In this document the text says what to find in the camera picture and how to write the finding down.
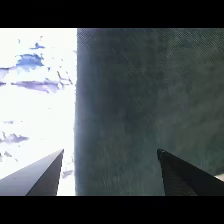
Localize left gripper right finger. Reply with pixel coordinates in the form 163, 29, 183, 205
156, 148, 224, 197

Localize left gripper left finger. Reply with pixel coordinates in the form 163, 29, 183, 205
0, 148, 65, 197

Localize dark pants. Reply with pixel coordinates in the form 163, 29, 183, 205
73, 27, 224, 197

